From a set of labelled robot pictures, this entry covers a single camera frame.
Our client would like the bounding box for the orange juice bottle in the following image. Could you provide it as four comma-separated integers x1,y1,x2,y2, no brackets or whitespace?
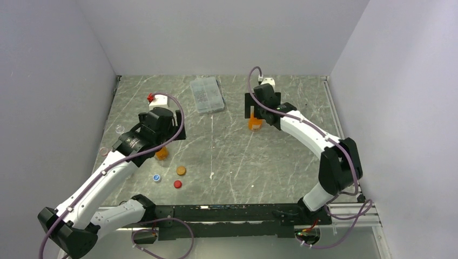
155,146,169,161
248,106,262,132

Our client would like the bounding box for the orange bottle cap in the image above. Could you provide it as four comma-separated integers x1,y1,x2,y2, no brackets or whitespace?
176,166,187,176

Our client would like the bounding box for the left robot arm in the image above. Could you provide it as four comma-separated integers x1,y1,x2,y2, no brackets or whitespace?
37,107,186,258

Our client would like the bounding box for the clear plastic screw box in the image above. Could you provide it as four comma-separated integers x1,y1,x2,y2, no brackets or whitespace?
190,77,225,114

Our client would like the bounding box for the clear empty bottle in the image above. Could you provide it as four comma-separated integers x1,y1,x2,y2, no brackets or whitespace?
115,125,125,135

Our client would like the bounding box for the clear bottle red label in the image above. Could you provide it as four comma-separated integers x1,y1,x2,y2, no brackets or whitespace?
98,147,110,157

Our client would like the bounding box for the red bottle cap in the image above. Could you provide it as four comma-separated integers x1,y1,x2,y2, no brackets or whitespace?
173,180,183,189

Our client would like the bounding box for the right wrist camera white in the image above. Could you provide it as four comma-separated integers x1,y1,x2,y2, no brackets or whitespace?
258,75,275,87

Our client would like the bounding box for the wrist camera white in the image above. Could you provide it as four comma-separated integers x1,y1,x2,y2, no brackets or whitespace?
258,75,275,87
147,93,170,111

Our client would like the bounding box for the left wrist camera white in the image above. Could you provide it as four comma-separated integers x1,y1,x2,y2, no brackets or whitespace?
147,93,170,111

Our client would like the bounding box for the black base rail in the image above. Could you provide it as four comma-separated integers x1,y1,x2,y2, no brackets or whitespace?
128,203,332,241

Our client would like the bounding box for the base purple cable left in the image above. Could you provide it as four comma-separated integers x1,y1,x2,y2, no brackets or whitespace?
131,216,194,259

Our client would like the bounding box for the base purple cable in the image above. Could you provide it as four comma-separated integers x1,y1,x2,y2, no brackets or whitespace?
131,216,194,259
296,210,362,250

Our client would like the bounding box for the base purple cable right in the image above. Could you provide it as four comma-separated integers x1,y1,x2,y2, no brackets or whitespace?
296,210,362,250

